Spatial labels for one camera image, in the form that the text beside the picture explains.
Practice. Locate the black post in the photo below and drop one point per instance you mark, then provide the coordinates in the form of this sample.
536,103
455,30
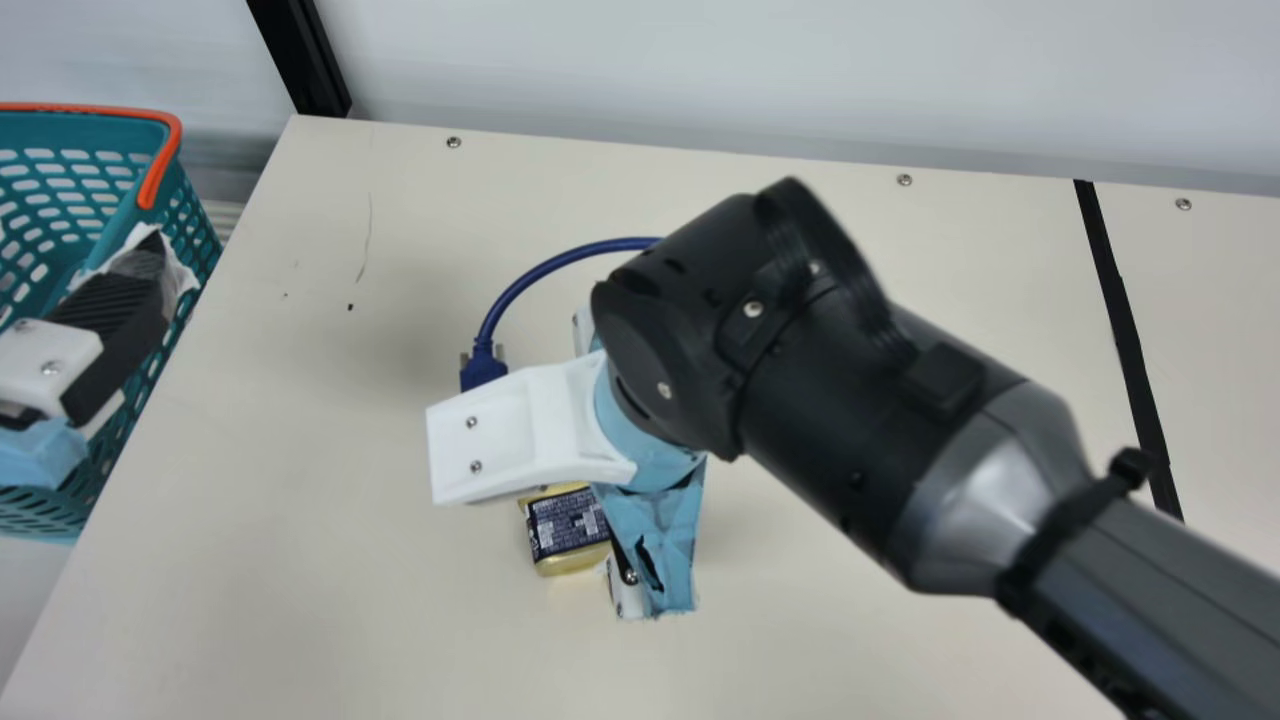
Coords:
300,55

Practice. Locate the black strip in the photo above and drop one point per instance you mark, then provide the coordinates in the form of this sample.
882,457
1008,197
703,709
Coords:
1125,330

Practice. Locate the yellow can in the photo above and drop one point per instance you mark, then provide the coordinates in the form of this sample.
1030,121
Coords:
568,535

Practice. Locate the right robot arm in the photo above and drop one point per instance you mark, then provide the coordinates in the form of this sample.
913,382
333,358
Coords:
900,420

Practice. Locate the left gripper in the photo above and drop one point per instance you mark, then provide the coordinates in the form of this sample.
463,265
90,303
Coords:
35,460

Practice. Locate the teal shopping basket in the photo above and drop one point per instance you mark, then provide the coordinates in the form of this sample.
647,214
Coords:
60,190

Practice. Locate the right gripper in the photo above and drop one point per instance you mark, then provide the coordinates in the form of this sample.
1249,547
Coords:
665,520

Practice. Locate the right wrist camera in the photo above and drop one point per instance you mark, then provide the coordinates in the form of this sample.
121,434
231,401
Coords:
520,430

